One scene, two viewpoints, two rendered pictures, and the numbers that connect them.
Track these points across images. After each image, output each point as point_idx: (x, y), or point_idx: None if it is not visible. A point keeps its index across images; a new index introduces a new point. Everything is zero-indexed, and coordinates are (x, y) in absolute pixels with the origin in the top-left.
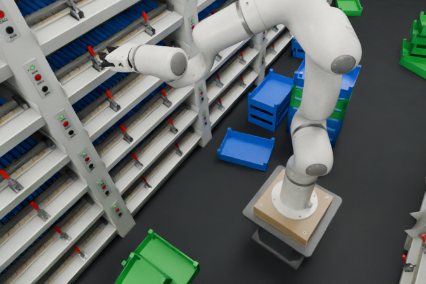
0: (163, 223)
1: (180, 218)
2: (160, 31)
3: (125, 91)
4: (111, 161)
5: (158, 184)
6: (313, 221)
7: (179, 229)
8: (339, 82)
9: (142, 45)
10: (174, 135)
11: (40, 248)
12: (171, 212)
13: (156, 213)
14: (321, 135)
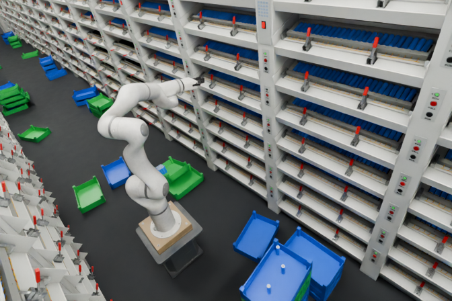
0: (210, 184)
1: (210, 191)
2: (243, 102)
3: (227, 111)
4: (208, 128)
5: (231, 175)
6: (146, 231)
7: (204, 191)
8: (124, 154)
9: (175, 80)
10: (245, 166)
11: (188, 124)
12: (216, 187)
13: (218, 180)
14: (139, 182)
